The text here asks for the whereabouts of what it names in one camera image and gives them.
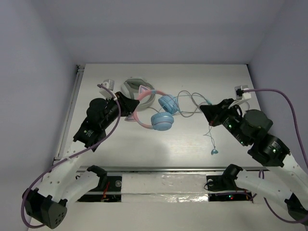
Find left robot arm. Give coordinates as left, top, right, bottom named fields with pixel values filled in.
left=21, top=91, right=140, bottom=229

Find aluminium rail frame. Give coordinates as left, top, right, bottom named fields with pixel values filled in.
left=52, top=64, right=85, bottom=164

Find teal earbuds with cable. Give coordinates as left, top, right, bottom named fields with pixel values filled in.
left=191, top=92, right=218, bottom=155

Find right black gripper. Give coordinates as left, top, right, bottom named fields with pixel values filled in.
left=200, top=97, right=248, bottom=146

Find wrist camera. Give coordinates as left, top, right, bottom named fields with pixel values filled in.
left=97, top=79, right=115, bottom=99
left=233, top=85, right=251, bottom=105

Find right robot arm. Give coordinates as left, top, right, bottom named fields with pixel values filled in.
left=200, top=99, right=308, bottom=225

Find pink blue cat-ear headphones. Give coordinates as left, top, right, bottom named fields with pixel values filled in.
left=124, top=85, right=179, bottom=132

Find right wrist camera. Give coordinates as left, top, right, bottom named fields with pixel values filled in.
left=233, top=85, right=251, bottom=105

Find white foil-taped block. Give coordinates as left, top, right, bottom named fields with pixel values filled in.
left=121, top=173, right=208, bottom=203

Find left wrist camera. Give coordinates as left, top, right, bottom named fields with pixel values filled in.
left=97, top=79, right=115, bottom=99

